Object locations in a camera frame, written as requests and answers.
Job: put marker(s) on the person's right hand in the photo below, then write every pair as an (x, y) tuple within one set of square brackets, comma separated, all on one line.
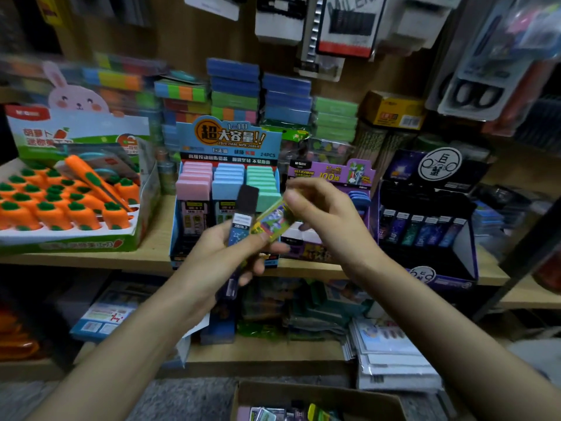
[(337, 228)]

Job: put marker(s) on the person's left hand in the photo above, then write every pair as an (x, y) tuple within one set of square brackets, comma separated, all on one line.
[(219, 263)]

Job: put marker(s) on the purple display box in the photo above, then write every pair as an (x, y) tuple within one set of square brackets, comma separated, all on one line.
[(333, 175)]

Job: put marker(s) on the wooden shelf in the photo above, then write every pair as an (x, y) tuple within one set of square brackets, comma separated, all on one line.
[(149, 254)]

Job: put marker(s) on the black and white display box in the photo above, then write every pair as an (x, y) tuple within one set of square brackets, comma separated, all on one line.
[(438, 166)]

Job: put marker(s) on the blue display box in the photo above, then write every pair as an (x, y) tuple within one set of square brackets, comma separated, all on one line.
[(228, 136)]

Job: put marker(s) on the pile of pencil lead cases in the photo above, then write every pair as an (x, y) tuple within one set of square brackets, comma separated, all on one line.
[(280, 413)]

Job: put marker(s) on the brown cardboard box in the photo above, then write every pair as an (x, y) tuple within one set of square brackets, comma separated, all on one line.
[(351, 397)]

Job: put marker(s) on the person's right forearm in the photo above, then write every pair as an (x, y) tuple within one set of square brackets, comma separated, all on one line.
[(456, 346)]

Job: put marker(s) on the person's left forearm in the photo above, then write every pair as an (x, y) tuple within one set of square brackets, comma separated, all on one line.
[(123, 364)]

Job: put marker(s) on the orange carrot pen display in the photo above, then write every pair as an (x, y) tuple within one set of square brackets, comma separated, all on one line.
[(53, 215)]

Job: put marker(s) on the heap of green teal packs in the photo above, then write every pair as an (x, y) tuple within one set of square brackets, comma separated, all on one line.
[(298, 315)]

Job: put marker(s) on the stack of green packets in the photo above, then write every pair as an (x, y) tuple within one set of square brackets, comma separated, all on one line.
[(335, 120)]

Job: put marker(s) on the yellow carton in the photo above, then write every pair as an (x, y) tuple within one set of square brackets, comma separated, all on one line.
[(393, 111)]

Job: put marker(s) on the stack of blue packets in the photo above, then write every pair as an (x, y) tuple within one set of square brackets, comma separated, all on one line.
[(285, 100)]

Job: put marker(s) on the stack of white packets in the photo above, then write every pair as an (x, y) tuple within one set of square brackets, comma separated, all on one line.
[(394, 355)]

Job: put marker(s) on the black red hanging package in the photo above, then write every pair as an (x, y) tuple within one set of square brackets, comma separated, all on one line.
[(351, 26)]

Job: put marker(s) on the hanging white blister package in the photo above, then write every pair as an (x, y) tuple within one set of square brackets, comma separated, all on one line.
[(486, 83)]

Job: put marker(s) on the stack of multicoloured packets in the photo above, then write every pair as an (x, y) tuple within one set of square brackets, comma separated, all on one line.
[(123, 79)]

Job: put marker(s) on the orange folders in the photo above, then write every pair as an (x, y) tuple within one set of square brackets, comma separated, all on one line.
[(17, 337)]

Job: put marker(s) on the white card of black clips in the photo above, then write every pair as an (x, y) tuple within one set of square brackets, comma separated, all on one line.
[(210, 6), (280, 17)]

